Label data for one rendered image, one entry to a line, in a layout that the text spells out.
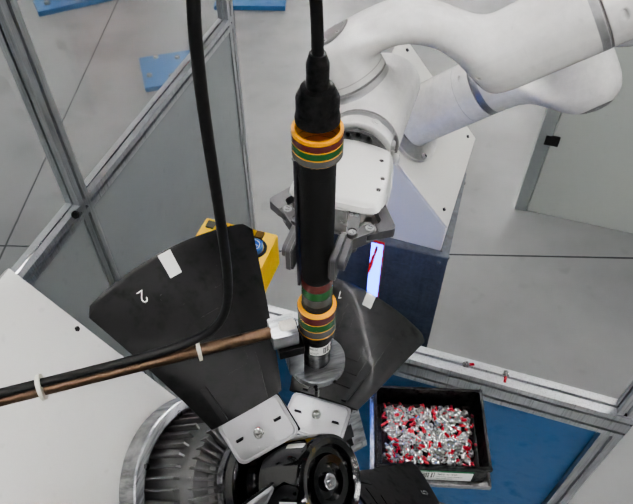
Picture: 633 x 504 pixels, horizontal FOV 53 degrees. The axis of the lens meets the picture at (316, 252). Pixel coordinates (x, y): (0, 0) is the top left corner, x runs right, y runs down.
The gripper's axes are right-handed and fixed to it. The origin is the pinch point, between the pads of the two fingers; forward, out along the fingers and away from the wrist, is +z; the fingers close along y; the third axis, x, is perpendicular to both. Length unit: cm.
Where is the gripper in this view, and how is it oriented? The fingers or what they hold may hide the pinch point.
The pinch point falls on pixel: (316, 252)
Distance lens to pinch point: 63.8
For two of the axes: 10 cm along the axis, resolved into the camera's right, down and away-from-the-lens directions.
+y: -9.5, -2.3, 2.0
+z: -3.1, 7.2, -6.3
